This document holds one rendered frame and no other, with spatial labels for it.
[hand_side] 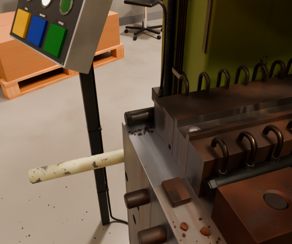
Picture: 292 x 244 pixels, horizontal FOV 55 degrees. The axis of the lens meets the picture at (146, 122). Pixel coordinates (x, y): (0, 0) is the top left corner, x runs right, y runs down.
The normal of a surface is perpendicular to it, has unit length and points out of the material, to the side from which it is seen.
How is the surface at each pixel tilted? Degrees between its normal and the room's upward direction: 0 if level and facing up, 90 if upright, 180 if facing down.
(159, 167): 0
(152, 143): 0
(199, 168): 90
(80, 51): 90
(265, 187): 0
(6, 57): 90
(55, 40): 60
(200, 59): 90
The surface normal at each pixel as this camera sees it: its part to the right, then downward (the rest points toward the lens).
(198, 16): -0.95, 0.19
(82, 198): 0.00, -0.81
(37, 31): -0.62, -0.05
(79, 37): 0.69, 0.42
